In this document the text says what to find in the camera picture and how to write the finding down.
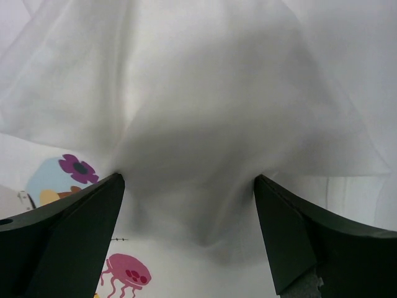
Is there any white SpongeBob print t-shirt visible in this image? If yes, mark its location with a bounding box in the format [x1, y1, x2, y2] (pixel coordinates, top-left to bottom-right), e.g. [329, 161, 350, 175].
[1, 1, 396, 297]

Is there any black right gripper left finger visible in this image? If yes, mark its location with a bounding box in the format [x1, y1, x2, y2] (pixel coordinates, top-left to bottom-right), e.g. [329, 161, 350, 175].
[1, 173, 125, 298]

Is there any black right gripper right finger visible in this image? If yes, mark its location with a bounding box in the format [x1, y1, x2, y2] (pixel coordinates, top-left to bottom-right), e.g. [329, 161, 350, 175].
[254, 175, 396, 297]

